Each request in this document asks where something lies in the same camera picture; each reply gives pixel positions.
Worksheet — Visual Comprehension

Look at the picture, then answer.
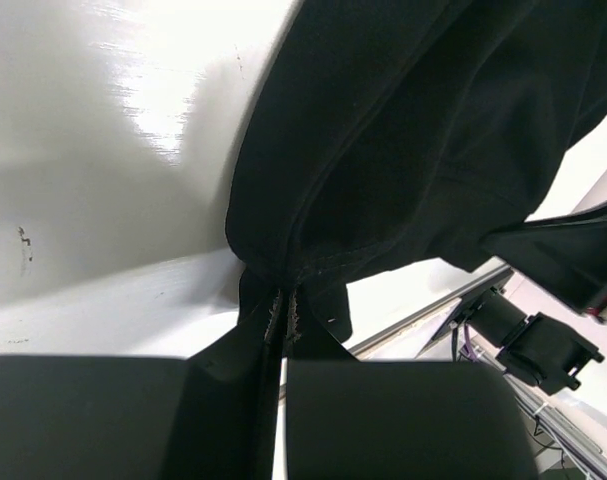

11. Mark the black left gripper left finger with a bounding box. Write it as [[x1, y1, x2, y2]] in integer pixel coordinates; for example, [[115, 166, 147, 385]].
[[0, 292, 283, 479]]

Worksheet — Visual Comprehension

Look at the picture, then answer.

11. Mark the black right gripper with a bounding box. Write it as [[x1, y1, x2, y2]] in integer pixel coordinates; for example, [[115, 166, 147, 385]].
[[453, 202, 607, 395]]

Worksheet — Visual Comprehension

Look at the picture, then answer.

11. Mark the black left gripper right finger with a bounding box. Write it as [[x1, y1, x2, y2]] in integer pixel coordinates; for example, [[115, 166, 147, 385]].
[[284, 284, 542, 480]]

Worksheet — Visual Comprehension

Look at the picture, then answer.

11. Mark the black skirt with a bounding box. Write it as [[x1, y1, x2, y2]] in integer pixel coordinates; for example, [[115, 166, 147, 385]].
[[224, 0, 607, 361]]

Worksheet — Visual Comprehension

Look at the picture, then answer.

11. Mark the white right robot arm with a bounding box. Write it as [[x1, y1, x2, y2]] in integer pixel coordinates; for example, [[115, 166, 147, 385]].
[[506, 273, 607, 429]]

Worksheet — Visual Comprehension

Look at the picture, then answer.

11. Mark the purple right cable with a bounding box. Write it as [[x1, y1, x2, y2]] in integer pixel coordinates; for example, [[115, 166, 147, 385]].
[[452, 324, 484, 366]]

